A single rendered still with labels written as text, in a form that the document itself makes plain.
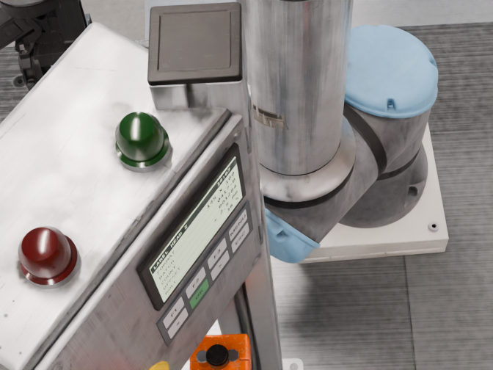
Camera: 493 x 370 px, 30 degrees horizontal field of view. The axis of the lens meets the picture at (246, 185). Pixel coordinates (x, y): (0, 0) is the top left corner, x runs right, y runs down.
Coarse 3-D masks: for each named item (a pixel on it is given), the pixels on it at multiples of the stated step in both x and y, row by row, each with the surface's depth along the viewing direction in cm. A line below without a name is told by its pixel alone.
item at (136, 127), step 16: (144, 112) 43; (128, 128) 42; (144, 128) 42; (160, 128) 43; (128, 144) 42; (144, 144) 42; (160, 144) 43; (128, 160) 43; (144, 160) 43; (160, 160) 43
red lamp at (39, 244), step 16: (32, 240) 40; (48, 240) 40; (64, 240) 40; (32, 256) 40; (48, 256) 40; (64, 256) 40; (32, 272) 40; (48, 272) 40; (64, 272) 41; (48, 288) 41
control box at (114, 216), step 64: (64, 64) 47; (128, 64) 47; (0, 128) 45; (64, 128) 45; (192, 128) 45; (0, 192) 44; (64, 192) 43; (128, 192) 43; (192, 192) 45; (0, 256) 42; (128, 256) 42; (256, 256) 60; (0, 320) 41; (64, 320) 41; (128, 320) 46; (192, 320) 55
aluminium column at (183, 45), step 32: (160, 32) 44; (192, 32) 44; (224, 32) 44; (160, 64) 44; (192, 64) 43; (224, 64) 43; (160, 96) 44; (224, 96) 44; (256, 160) 56; (256, 192) 53; (256, 288) 67; (224, 320) 73; (256, 320) 73; (256, 352) 84
